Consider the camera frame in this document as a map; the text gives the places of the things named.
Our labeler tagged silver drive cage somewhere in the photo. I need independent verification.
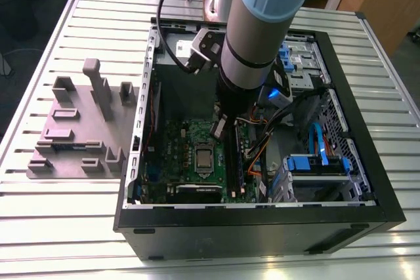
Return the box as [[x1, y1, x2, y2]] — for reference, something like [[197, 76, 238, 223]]
[[262, 32, 331, 108]]

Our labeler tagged black graphics card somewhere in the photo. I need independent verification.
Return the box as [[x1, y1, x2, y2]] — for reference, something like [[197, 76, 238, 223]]
[[166, 183, 224, 205]]

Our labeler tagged orange wire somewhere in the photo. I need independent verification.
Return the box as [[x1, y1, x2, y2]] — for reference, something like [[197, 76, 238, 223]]
[[246, 142, 268, 178]]

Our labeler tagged black RAM slot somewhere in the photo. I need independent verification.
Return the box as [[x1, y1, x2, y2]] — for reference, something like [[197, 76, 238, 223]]
[[224, 129, 237, 196], [233, 119, 246, 195]]

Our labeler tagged blue disk carrier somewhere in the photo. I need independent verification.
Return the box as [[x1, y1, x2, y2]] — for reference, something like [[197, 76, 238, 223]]
[[282, 154, 351, 176]]

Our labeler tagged silver CPU chip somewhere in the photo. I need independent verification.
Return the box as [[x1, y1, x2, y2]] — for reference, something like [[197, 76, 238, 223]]
[[196, 148, 214, 167]]

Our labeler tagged RAM stick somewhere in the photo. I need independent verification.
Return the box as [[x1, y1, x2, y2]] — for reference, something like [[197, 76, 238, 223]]
[[52, 143, 89, 150]]

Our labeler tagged CPU socket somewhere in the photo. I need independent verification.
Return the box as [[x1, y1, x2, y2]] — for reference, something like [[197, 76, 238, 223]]
[[193, 140, 217, 175]]

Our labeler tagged silver disk bay cage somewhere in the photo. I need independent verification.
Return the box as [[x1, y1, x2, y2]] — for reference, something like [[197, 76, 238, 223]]
[[280, 153, 375, 204]]

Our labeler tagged grey power supply unit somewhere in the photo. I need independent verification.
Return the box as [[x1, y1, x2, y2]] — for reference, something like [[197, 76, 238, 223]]
[[154, 34, 224, 117]]

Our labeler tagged black PC case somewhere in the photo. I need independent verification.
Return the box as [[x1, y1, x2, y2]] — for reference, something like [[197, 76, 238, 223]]
[[113, 16, 407, 263]]

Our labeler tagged green motherboard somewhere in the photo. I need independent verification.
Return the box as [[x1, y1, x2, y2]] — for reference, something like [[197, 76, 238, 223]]
[[140, 114, 260, 204]]

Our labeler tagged thin red fan wire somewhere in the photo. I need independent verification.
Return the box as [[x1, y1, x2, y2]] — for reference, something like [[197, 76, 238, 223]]
[[146, 88, 157, 150]]

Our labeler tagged black camera cable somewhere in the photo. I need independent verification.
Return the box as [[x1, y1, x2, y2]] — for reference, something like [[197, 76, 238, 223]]
[[156, 0, 198, 73]]

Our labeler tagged metal socket cover frame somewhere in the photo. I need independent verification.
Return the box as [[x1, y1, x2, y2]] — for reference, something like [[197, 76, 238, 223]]
[[193, 140, 217, 174]]

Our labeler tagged blue flat wire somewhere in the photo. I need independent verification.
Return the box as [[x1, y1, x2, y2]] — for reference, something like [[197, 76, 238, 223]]
[[308, 122, 329, 167]]

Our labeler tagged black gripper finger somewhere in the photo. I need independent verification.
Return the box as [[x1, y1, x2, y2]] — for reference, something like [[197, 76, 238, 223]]
[[211, 114, 228, 140]]

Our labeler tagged grey parts rack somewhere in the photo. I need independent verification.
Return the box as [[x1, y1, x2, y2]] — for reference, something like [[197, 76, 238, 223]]
[[26, 58, 142, 181]]

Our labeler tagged black cable bundle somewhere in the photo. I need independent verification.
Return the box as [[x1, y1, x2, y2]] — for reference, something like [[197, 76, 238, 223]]
[[244, 87, 331, 159]]

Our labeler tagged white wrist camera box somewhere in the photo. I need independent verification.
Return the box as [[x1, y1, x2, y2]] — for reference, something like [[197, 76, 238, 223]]
[[258, 85, 294, 108], [188, 28, 226, 75]]

